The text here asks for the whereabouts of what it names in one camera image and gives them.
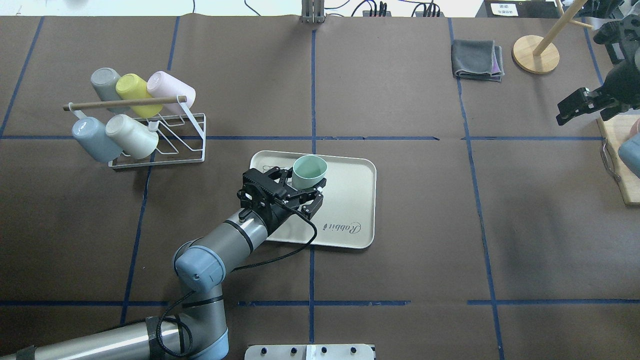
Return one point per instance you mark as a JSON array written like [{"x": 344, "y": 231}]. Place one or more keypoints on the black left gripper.
[{"x": 276, "y": 214}]

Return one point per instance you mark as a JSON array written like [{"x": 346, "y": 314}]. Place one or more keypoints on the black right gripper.
[{"x": 621, "y": 86}]

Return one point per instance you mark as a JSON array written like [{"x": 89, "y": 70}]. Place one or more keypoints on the green cup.
[{"x": 307, "y": 171}]

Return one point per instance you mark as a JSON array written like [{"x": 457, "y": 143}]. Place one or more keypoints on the beige rabbit tray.
[{"x": 346, "y": 218}]

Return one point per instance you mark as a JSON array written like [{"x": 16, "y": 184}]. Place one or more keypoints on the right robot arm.
[{"x": 617, "y": 95}]

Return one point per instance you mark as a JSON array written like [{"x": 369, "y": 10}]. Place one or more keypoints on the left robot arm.
[{"x": 194, "y": 326}]

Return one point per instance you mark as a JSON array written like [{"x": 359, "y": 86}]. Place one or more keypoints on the beige cup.
[{"x": 132, "y": 136}]

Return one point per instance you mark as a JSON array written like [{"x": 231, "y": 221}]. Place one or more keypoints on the pink cup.
[{"x": 162, "y": 84}]

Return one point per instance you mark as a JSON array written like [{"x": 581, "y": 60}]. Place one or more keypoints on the yellow cup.
[{"x": 132, "y": 87}]

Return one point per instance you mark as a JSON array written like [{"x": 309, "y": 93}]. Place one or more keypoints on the blue cup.
[{"x": 90, "y": 133}]

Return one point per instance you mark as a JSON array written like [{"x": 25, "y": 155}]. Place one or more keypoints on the grey cup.
[{"x": 103, "y": 81}]

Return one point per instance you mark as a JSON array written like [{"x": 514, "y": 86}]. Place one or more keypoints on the wooden cutting board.
[{"x": 620, "y": 154}]

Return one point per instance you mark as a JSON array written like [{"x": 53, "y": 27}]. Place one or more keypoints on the wooden mug tree stand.
[{"x": 538, "y": 55}]

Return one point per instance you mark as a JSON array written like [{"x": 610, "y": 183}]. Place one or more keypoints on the grey folded cloth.
[{"x": 480, "y": 60}]

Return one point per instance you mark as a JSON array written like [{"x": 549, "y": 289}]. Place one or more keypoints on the black label box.
[{"x": 527, "y": 9}]

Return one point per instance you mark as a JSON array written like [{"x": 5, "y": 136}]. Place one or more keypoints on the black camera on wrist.
[{"x": 621, "y": 38}]

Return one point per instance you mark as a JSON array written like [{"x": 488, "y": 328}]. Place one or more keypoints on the white wire cup rack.
[{"x": 181, "y": 138}]

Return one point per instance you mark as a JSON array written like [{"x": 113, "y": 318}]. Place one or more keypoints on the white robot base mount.
[{"x": 348, "y": 351}]

